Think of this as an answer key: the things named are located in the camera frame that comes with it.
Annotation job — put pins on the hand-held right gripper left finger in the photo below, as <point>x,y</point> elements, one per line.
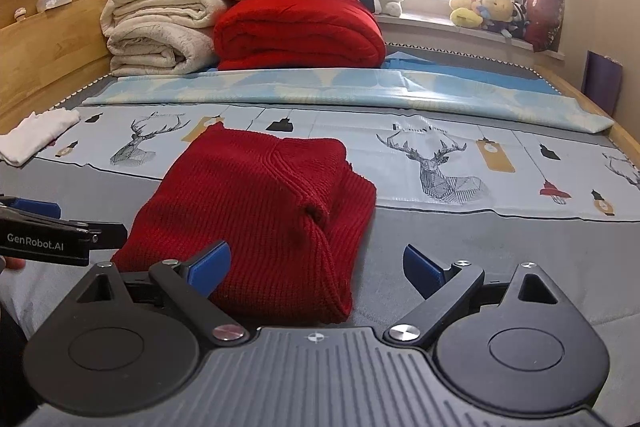
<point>212,269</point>

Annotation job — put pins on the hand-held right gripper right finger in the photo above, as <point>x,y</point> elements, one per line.
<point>425,269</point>

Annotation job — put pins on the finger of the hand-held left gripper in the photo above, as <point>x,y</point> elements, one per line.
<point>40,209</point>
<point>107,234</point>

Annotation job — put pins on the red knit sweater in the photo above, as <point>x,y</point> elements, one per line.
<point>250,207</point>

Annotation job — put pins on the person's left hand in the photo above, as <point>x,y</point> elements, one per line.
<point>12,265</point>

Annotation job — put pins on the small white cloth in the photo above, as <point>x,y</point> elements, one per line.
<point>35,134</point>

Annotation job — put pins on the light blue patterned blanket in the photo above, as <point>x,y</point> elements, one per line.
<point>350,87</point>

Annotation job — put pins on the plain blue sheet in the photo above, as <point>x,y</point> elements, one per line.
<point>475,74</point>

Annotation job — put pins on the cream folded quilt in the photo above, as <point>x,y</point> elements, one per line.
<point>160,37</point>

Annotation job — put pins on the red folded blanket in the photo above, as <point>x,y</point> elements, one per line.
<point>300,32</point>

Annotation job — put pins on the pale yellow plush toy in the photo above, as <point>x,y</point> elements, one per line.
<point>465,14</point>

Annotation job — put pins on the purple box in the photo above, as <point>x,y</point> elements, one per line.
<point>602,82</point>

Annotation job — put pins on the yellow bear plush toy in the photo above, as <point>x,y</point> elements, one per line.
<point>497,6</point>

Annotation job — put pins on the dark red cushion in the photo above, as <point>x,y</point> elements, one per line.
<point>544,17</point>

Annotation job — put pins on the wooden bed frame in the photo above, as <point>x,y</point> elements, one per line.
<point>50,47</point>

